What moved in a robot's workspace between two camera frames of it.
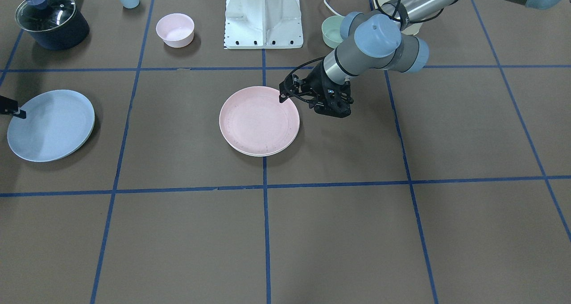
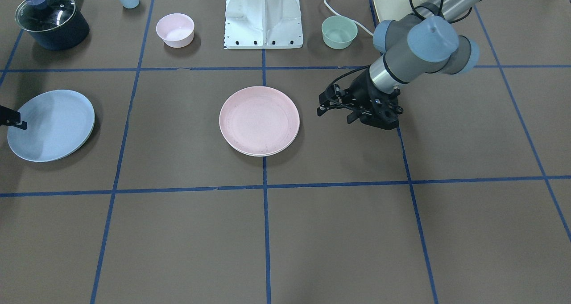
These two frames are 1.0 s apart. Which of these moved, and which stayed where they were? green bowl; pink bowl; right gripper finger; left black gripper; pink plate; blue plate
Moved: right gripper finger; left black gripper
Stayed: blue plate; green bowl; pink bowl; pink plate
